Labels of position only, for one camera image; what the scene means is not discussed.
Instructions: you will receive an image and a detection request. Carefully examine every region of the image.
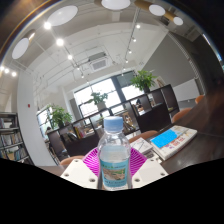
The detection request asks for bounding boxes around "group of ceiling spotlights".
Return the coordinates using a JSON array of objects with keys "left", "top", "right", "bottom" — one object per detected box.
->
[{"left": 0, "top": 21, "right": 143, "bottom": 80}]

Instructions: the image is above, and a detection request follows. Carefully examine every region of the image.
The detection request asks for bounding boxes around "ceiling air conditioner unit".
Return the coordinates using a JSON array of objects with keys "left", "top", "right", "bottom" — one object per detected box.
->
[{"left": 88, "top": 57, "right": 111, "bottom": 72}]

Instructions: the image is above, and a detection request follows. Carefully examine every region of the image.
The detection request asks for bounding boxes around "group of round ceiling panels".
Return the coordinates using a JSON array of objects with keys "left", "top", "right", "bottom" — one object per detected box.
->
[{"left": 11, "top": 0, "right": 185, "bottom": 61}]

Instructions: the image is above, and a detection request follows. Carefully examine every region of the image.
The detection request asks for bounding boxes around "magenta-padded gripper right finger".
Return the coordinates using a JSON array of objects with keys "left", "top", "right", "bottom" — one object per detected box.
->
[{"left": 128, "top": 147, "right": 169, "bottom": 190}]

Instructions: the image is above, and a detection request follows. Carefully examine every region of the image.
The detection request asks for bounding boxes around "tall bookshelf with books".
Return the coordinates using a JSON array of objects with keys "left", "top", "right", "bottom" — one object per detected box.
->
[{"left": 0, "top": 112, "right": 33, "bottom": 165}]

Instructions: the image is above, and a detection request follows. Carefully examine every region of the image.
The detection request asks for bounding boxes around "white-covered book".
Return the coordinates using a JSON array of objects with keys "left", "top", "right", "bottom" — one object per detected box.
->
[{"left": 129, "top": 137, "right": 154, "bottom": 155}]

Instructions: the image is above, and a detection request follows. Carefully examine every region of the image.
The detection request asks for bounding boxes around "black open shelf unit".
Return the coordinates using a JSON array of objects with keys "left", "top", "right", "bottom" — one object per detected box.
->
[{"left": 45, "top": 83, "right": 181, "bottom": 158}]

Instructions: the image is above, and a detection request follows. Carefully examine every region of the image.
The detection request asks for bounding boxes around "white wall board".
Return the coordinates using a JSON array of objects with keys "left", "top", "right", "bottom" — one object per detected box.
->
[{"left": 172, "top": 78, "right": 201, "bottom": 103}]

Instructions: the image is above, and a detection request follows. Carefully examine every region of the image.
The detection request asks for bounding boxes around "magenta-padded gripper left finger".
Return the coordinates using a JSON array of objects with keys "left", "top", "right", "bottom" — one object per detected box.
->
[{"left": 60, "top": 147, "right": 102, "bottom": 190}]

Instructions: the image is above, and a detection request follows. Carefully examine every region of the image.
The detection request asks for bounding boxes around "dark-spined book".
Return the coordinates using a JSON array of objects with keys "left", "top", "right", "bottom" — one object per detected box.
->
[{"left": 143, "top": 149, "right": 162, "bottom": 161}]

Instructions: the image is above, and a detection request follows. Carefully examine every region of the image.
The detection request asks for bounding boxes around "large white book blue patch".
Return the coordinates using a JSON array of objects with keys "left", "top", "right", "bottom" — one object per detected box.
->
[{"left": 149, "top": 125, "right": 198, "bottom": 162}]

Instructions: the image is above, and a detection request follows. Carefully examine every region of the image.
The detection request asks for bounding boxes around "potted green plant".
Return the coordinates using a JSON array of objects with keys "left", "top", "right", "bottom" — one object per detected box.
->
[
  {"left": 47, "top": 104, "right": 73, "bottom": 130},
  {"left": 129, "top": 69, "right": 158, "bottom": 94},
  {"left": 86, "top": 91, "right": 110, "bottom": 112}
]

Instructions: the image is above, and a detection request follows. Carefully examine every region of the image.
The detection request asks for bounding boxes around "group of orange chairs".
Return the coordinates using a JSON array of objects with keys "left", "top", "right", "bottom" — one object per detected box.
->
[{"left": 59, "top": 94, "right": 206, "bottom": 168}]

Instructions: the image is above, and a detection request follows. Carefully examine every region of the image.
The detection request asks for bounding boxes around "clear water bottle blue cap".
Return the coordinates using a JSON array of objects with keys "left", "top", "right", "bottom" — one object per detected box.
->
[{"left": 97, "top": 115, "right": 132, "bottom": 192}]

